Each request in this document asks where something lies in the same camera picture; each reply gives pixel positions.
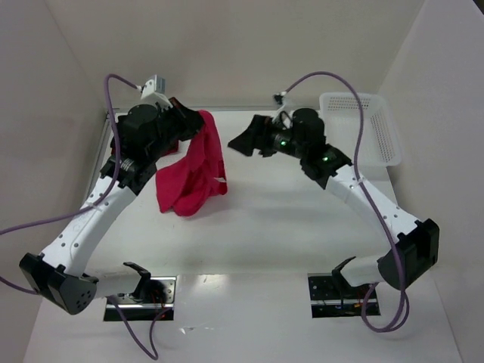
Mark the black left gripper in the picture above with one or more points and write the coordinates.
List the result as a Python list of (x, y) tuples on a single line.
[(183, 121)]

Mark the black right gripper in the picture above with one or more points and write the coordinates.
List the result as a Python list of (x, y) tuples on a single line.
[(262, 132)]

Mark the pink t shirt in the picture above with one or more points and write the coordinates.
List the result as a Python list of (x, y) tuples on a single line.
[(186, 185)]

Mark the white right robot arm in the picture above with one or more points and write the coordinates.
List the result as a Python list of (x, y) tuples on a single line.
[(414, 244)]

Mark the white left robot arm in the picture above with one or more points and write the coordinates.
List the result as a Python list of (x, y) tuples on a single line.
[(58, 272)]

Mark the white plastic basket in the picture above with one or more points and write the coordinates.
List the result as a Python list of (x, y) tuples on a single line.
[(379, 145)]

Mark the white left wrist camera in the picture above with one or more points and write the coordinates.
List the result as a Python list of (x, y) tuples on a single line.
[(153, 92)]

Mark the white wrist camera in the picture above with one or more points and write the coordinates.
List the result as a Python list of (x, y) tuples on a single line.
[(153, 92), (280, 99)]

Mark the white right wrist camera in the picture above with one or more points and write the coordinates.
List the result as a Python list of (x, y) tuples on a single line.
[(280, 99)]

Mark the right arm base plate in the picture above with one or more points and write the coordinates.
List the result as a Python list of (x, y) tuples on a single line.
[(328, 302)]

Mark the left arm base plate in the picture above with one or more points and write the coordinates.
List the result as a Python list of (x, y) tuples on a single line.
[(159, 298)]

